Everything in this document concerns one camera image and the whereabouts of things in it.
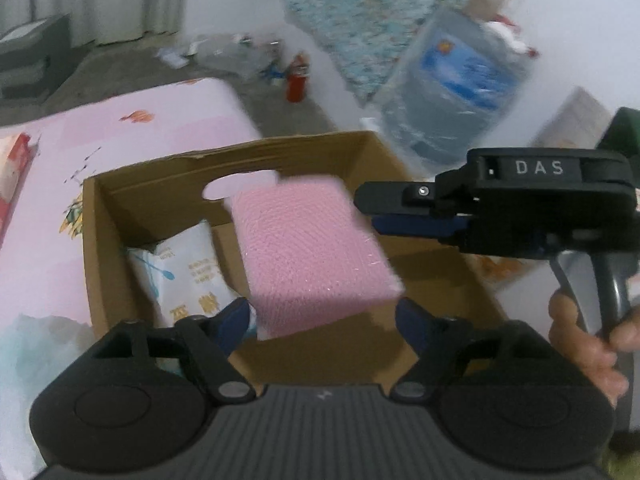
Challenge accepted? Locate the white red plastic cover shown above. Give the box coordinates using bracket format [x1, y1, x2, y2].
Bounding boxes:
[479, 14, 541, 59]

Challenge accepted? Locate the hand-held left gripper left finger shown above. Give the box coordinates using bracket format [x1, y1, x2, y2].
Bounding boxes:
[90, 297, 258, 406]

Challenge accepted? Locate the white cotton swab pack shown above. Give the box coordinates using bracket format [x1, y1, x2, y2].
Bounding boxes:
[125, 220, 258, 376]

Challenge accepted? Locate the blue water jug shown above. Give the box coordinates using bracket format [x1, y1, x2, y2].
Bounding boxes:
[380, 7, 533, 166]

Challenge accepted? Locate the clear plastic bag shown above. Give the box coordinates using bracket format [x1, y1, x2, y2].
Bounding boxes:
[192, 32, 283, 79]

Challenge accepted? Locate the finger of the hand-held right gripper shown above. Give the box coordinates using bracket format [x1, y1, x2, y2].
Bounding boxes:
[354, 180, 441, 218]
[372, 214, 473, 250]

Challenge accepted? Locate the brown cardboard box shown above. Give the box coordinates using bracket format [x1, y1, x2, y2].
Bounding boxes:
[81, 131, 508, 391]

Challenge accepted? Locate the white paper scrap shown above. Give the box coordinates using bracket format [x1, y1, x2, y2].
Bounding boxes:
[155, 45, 191, 68]

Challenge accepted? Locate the teal patterned foam mat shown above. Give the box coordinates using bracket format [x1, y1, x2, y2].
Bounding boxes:
[277, 0, 481, 106]

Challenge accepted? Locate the pink bubble wrap pack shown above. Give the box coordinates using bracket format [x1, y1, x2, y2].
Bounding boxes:
[227, 176, 406, 341]

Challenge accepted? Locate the red white tissue packet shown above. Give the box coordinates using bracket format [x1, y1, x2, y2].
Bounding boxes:
[0, 132, 38, 251]

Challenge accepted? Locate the white plastic bag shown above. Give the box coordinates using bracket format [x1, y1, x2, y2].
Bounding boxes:
[0, 312, 98, 480]

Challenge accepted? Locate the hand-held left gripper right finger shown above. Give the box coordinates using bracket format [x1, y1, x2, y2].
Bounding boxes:
[390, 297, 551, 406]

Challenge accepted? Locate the person's right hand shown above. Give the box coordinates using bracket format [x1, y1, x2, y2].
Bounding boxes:
[548, 290, 640, 406]

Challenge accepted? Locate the dark green cloth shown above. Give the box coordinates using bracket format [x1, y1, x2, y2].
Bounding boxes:
[595, 107, 640, 161]

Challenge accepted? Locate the red fire extinguisher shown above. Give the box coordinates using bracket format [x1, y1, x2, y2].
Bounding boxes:
[285, 52, 311, 104]

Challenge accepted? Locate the pink printed bed sheet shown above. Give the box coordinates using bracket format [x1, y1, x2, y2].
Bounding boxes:
[0, 77, 538, 331]

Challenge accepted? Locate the grey printer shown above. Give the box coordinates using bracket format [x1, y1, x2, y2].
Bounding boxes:
[0, 14, 73, 102]

